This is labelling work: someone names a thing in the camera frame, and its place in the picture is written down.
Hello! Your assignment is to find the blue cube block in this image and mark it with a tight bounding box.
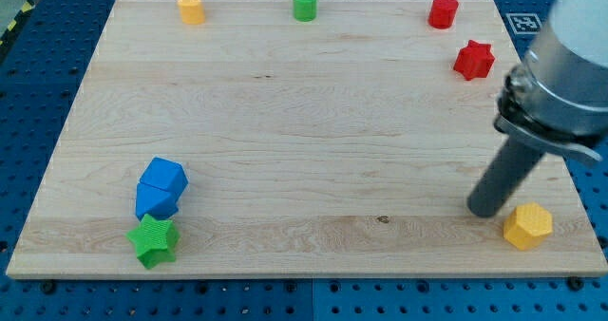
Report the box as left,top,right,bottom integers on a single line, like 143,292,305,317
140,157,189,200

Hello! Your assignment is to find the yellow heart block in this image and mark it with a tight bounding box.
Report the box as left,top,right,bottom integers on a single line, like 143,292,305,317
177,0,205,25

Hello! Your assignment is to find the red star block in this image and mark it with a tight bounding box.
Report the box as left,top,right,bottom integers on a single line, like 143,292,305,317
453,40,495,81

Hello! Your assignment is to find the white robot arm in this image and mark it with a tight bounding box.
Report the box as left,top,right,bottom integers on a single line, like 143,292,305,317
466,0,607,217

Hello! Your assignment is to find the red cylinder block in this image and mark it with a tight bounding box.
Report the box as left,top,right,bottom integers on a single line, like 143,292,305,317
427,0,459,29

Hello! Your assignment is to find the fiducial marker tag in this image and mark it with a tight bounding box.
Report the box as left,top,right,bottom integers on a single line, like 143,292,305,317
506,12,542,35

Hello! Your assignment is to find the green cylinder block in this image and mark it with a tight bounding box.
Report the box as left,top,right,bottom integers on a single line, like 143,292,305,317
293,0,317,22

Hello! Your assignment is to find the blue triangle block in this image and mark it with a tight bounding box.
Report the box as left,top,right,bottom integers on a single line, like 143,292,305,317
135,183,178,220

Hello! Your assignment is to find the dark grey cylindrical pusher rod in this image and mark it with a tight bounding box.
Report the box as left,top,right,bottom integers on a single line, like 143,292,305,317
466,137,544,217

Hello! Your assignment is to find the yellow hexagon block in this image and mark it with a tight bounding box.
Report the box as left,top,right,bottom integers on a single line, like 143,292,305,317
503,202,553,251

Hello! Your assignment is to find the green star block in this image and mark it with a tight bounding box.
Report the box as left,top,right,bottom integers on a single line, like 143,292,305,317
125,214,181,270

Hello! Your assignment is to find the silver end effector flange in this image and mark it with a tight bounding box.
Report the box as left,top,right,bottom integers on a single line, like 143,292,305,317
494,24,607,165

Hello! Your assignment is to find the wooden board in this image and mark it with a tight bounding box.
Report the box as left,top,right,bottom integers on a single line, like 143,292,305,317
7,0,607,280

